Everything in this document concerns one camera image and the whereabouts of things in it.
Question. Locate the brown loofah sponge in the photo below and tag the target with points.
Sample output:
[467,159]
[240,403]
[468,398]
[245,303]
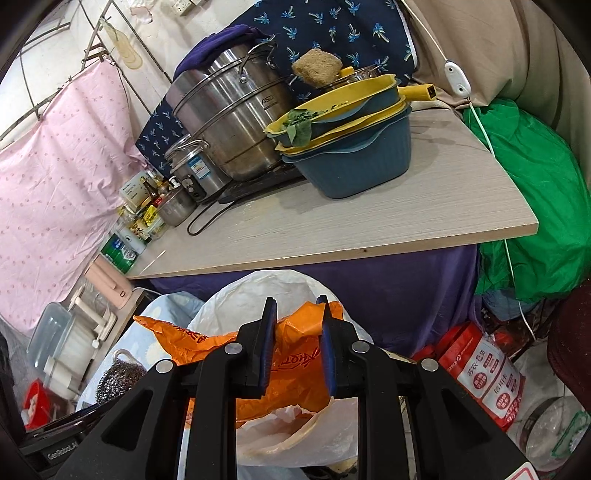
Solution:
[316,68]

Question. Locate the small steel pot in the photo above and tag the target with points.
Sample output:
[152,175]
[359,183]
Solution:
[175,210]

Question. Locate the cluster of condiment bottles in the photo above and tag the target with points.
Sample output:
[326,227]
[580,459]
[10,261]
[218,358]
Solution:
[143,207]

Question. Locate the red and white packet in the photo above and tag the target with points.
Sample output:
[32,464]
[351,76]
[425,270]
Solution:
[480,374]

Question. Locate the dark blue printed cloth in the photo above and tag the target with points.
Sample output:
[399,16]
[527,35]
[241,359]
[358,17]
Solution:
[323,32]

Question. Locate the white wall socket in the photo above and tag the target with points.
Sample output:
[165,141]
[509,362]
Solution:
[181,7]

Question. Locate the steel wool scrubber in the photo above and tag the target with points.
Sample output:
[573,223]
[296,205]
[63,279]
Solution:
[117,378]

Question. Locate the white electric kettle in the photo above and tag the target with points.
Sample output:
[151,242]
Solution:
[99,323]

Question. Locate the green plastic bag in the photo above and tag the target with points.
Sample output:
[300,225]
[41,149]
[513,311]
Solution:
[535,194]

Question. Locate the green tin can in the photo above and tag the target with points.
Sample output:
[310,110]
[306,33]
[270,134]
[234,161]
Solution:
[117,254]

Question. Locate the clear plastic jar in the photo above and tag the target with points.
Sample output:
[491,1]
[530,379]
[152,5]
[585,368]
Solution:
[549,429]

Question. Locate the large steel steamer pot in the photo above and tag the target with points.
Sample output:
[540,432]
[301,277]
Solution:
[226,120]

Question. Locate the purple cloth under counter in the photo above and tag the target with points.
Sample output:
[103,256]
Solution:
[392,295]

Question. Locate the steel rice cooker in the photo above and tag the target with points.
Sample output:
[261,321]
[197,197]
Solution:
[194,170]

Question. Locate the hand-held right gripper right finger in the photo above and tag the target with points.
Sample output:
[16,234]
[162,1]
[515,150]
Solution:
[328,355]

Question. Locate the beige cloth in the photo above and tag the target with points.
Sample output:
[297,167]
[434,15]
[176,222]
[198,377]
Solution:
[498,41]

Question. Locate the bin with white bag liner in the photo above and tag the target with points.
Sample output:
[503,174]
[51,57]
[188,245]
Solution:
[240,290]

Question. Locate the purple cloth on pot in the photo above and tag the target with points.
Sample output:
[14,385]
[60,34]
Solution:
[217,46]

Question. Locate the dark red cloth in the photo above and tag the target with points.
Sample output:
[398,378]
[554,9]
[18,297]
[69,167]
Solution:
[572,341]

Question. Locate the pink dotted curtain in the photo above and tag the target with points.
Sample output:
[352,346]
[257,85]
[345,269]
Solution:
[55,184]

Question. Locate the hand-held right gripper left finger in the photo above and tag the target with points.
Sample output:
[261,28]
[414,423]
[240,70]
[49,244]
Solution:
[268,346]

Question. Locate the stack of blue yellow basins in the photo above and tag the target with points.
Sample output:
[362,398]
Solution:
[360,161]

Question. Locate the black induction cooker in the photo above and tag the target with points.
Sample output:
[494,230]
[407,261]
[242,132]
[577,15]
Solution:
[258,187]

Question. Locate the white cylindrical appliance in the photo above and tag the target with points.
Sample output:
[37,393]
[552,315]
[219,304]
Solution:
[60,376]

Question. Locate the pink electric kettle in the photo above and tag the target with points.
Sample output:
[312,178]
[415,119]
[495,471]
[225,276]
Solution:
[108,281]

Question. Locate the clear lidded storage box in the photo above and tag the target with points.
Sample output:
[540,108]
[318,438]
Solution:
[51,332]

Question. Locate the orange printed plastic bag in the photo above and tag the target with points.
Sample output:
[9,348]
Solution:
[295,364]

